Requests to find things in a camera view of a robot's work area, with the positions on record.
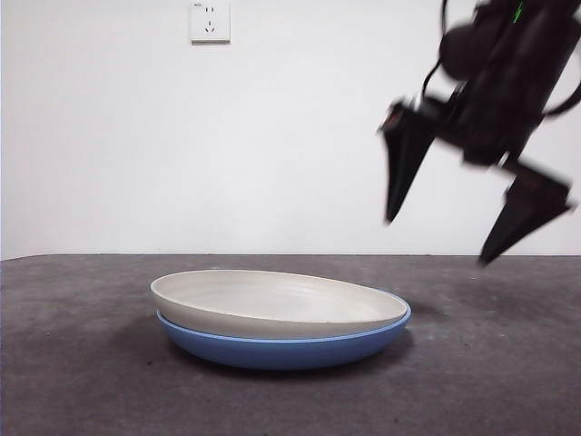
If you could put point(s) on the white round plate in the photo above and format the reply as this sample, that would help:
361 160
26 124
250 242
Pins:
272 300

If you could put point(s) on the blue round plate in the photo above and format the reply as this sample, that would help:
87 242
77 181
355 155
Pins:
272 356

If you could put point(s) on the white wall socket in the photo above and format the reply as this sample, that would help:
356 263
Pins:
209 22

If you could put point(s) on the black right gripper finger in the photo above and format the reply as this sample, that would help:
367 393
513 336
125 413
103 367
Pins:
526 213
404 159

